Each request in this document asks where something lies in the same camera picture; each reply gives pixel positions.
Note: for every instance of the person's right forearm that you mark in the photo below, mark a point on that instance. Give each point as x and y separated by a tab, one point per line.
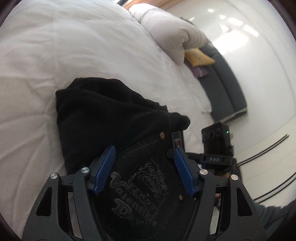
277	215

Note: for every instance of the white bed sheet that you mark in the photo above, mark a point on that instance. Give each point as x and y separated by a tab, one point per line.
69	46

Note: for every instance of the black pants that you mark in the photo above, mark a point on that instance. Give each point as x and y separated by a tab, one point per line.
104	115

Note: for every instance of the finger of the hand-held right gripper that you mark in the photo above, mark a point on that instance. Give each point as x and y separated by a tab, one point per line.
178	141

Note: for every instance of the yellow pillow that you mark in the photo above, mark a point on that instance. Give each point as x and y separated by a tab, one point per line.
198	56

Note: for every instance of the purple pillow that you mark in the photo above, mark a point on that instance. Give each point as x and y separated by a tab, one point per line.
200	70

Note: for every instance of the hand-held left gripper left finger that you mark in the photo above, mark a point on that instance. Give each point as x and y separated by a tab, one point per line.
104	171

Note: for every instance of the rolled white duvet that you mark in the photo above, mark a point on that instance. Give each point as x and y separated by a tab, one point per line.
168	30

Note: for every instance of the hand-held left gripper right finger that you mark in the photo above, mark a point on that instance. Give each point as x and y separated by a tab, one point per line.
183	171

